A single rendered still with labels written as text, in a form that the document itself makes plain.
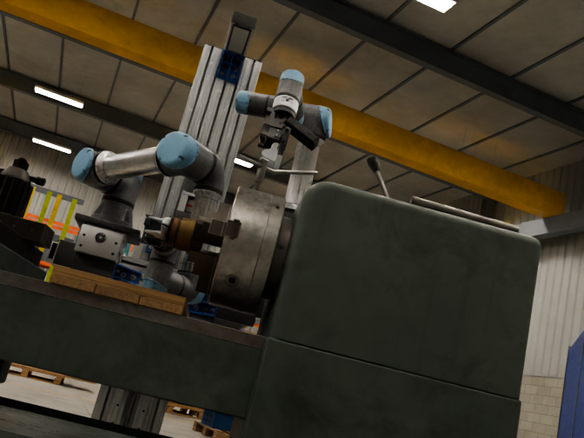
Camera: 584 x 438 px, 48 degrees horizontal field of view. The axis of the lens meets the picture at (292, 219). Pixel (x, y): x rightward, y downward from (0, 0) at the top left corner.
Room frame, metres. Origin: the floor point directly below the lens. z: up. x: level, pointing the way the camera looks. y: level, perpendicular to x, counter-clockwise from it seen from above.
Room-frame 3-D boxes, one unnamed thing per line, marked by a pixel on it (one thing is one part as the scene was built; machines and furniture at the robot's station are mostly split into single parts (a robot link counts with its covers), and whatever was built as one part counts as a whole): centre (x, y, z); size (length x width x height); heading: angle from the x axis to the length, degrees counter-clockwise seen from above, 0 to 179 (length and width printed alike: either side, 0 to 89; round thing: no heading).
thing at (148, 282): (1.93, 0.33, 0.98); 0.11 x 0.08 x 0.11; 143
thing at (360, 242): (1.72, -0.29, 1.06); 0.59 x 0.48 x 0.39; 94
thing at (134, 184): (2.29, 0.62, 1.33); 0.13 x 0.12 x 0.14; 143
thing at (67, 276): (1.65, 0.35, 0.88); 0.36 x 0.30 x 0.04; 4
